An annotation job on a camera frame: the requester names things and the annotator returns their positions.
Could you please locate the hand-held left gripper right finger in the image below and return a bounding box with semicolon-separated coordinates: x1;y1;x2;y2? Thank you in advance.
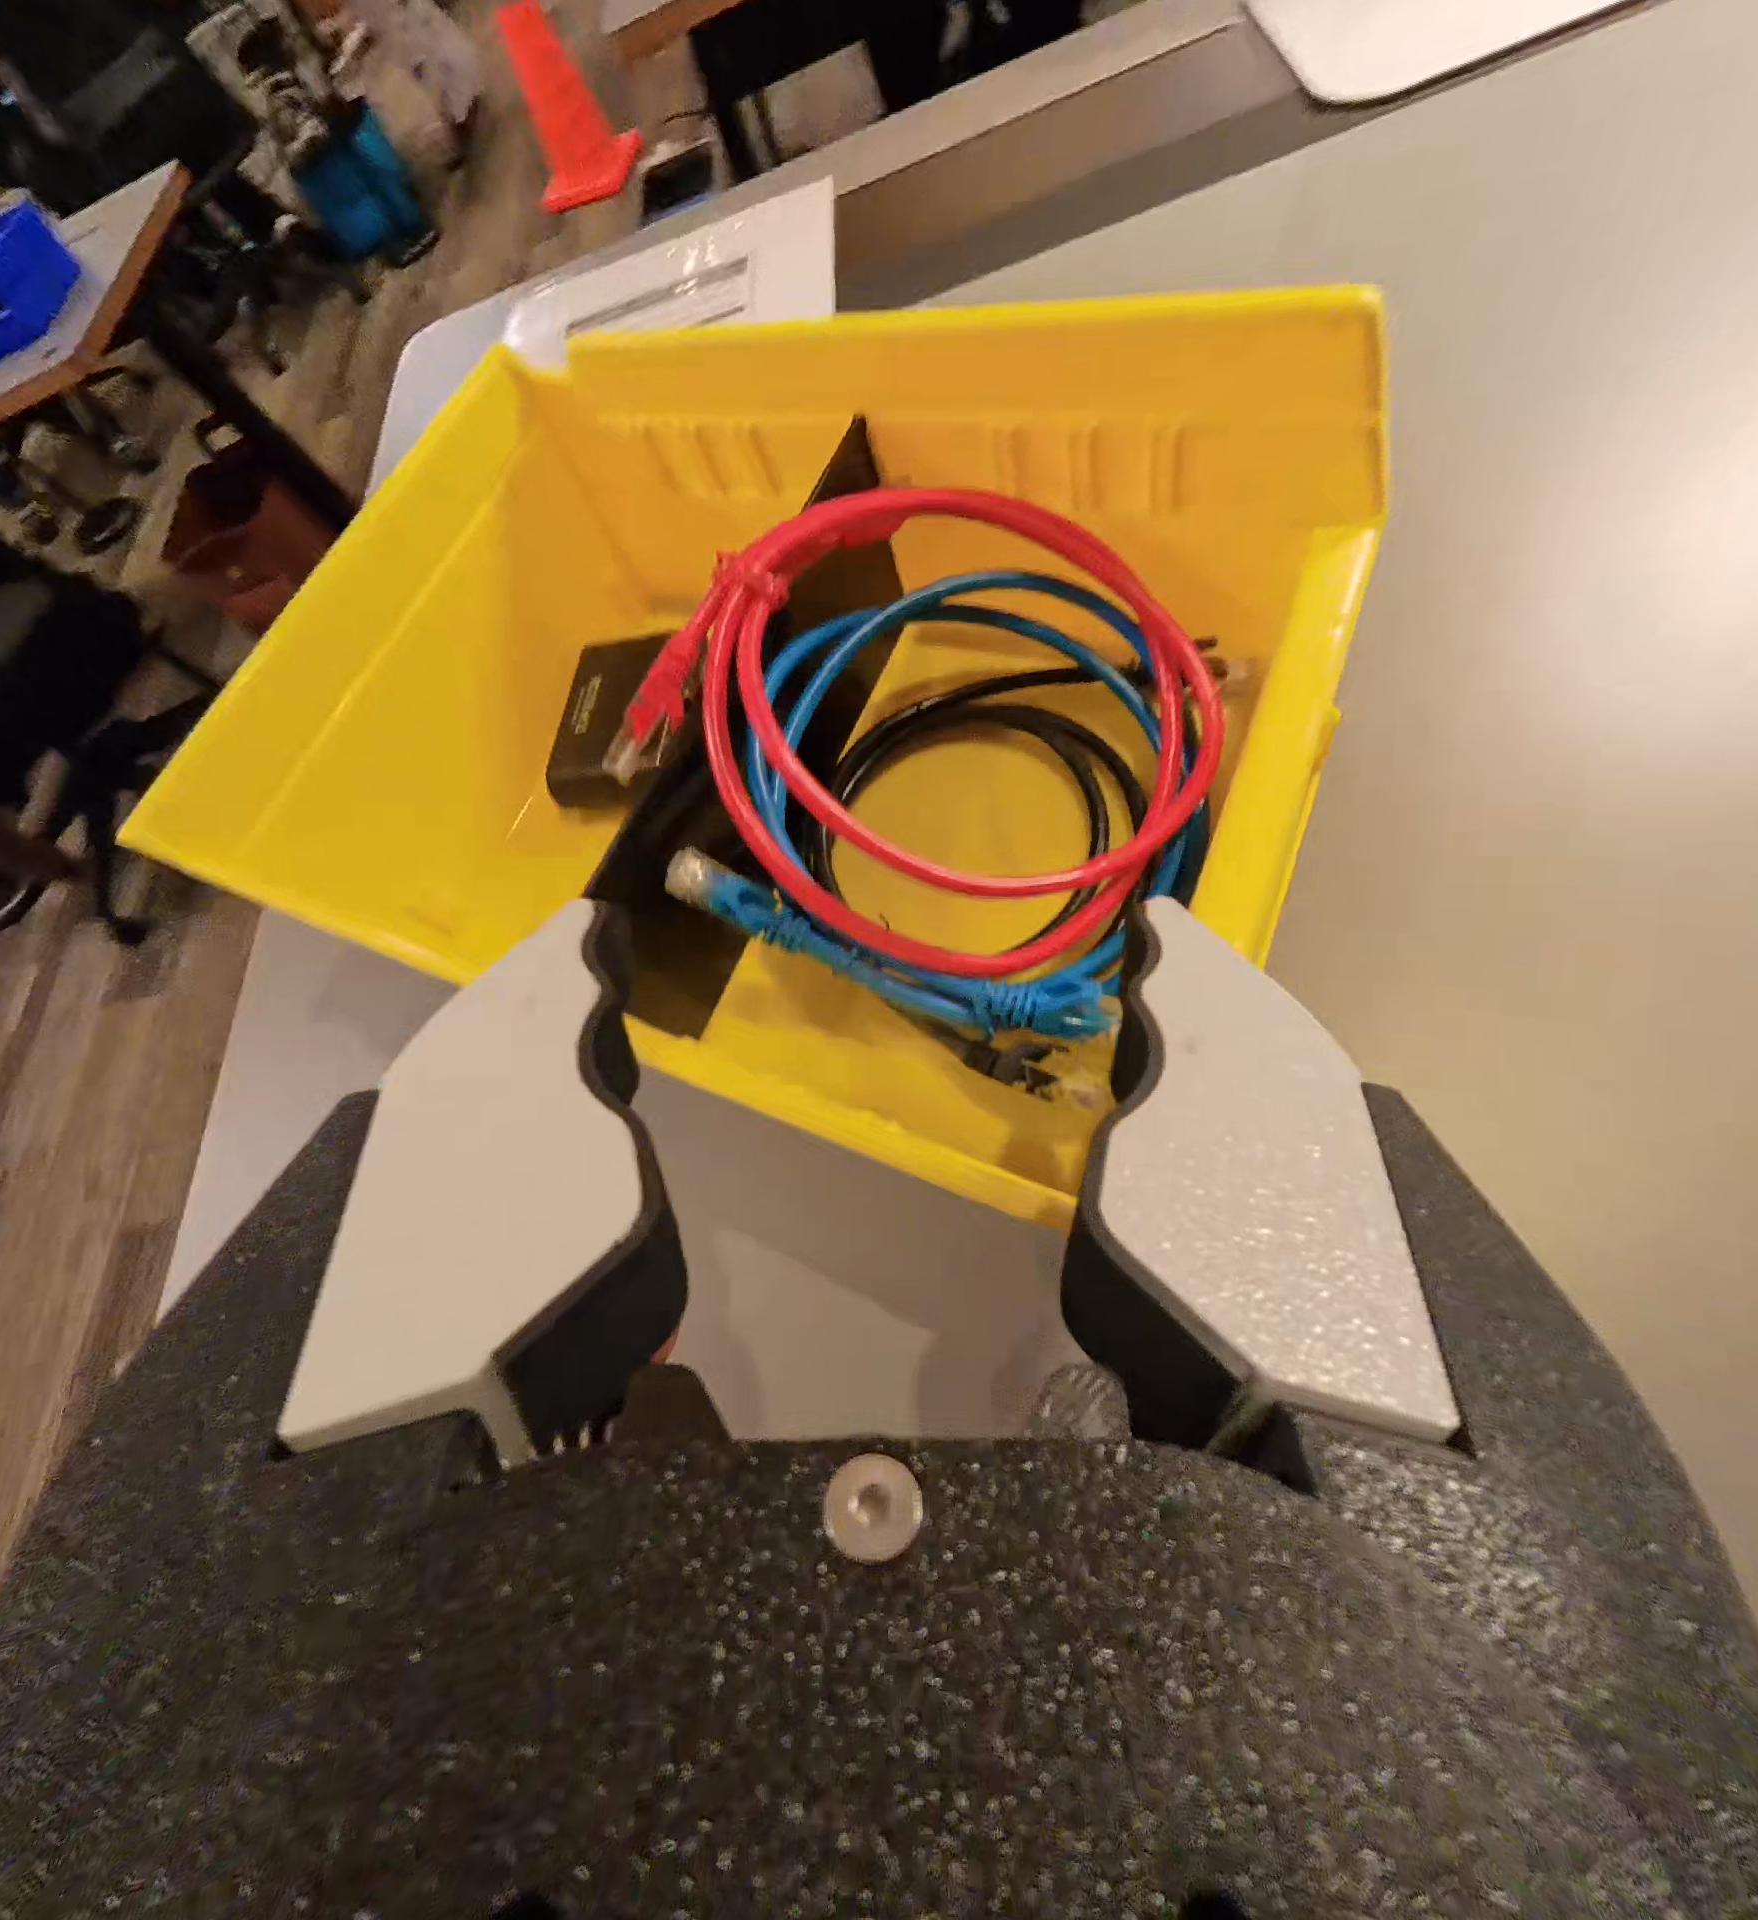
1061;895;1470;1465

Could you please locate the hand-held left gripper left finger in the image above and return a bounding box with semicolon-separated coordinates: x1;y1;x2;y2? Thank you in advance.
276;895;689;1465

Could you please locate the yellow storage bin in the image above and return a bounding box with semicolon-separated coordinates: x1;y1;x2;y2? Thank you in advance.
120;287;1391;1225

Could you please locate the black ethernet cable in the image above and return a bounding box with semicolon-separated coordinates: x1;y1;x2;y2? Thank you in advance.
821;630;1231;1110

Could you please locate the black ethernet hub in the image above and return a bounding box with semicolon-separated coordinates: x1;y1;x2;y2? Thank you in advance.
545;630;733;819

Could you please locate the blue ethernet cable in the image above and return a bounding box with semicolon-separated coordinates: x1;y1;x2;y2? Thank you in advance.
663;571;1217;1042

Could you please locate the red ethernet cable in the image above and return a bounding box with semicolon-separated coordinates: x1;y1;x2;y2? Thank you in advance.
606;486;1231;901

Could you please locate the orange traffic cone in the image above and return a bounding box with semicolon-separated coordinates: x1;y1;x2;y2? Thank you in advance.
491;0;647;218

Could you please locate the white stand base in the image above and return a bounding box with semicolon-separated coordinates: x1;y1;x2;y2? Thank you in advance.
1241;0;1656;107

